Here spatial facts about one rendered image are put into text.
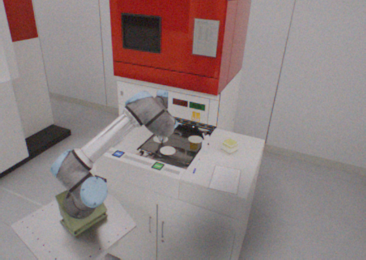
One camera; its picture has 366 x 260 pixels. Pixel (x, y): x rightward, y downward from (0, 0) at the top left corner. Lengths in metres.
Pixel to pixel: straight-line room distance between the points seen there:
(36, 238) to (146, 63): 1.22
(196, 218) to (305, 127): 2.21
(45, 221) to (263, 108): 2.64
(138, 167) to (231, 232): 0.60
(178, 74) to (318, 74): 1.82
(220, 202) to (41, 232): 0.86
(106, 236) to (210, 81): 1.07
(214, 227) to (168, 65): 1.04
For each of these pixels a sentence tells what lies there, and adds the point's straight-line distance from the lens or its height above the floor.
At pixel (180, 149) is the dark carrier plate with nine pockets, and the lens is 1.81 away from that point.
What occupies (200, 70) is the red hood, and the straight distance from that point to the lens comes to 1.81.
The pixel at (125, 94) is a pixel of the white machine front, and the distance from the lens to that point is 2.21.
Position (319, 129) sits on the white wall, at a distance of 3.51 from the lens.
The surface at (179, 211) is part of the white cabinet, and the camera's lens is 1.63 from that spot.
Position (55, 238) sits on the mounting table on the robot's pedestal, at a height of 0.82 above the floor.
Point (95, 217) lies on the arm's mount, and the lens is 1.45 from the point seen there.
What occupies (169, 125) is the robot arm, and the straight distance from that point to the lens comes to 1.26.
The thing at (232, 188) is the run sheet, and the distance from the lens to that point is 1.45.
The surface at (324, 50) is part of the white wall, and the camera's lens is 3.24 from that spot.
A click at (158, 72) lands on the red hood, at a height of 1.31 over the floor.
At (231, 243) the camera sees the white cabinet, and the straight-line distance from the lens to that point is 1.64.
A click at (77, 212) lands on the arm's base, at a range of 1.39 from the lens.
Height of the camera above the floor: 1.89
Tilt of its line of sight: 27 degrees down
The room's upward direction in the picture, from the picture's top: 3 degrees clockwise
